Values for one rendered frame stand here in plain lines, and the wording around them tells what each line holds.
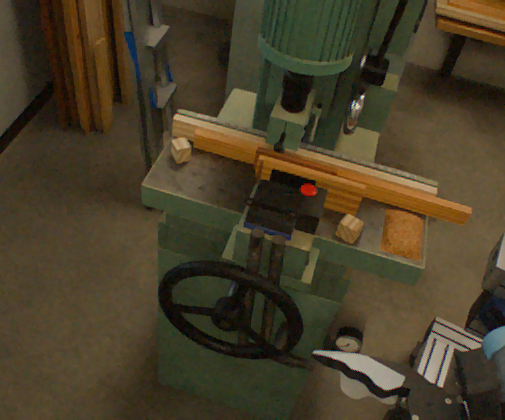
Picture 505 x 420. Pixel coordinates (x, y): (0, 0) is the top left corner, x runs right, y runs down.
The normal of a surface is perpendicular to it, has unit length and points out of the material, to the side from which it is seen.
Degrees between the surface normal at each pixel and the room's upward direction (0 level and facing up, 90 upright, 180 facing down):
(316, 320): 90
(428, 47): 90
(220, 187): 0
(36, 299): 0
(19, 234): 0
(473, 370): 31
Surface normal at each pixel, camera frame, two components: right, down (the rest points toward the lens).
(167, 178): 0.14, -0.68
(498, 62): -0.22, 0.69
